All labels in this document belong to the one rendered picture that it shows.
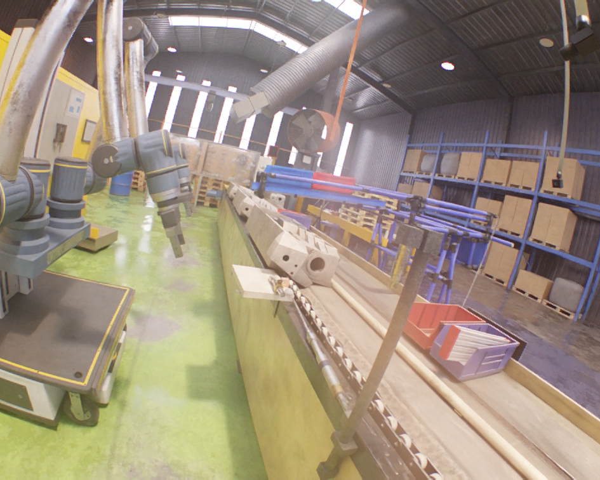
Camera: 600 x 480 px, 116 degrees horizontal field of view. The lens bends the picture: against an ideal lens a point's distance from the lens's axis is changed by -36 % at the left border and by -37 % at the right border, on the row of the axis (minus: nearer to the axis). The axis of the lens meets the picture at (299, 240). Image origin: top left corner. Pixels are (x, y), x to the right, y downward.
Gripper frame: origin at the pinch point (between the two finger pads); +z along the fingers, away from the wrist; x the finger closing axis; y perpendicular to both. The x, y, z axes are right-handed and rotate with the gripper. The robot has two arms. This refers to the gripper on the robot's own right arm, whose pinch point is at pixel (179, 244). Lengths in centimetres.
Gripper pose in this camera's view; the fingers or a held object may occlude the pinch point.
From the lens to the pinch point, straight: 104.8
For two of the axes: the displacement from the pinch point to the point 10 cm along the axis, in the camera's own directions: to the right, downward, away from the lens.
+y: -9.4, 2.4, -2.4
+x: 3.0, 2.9, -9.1
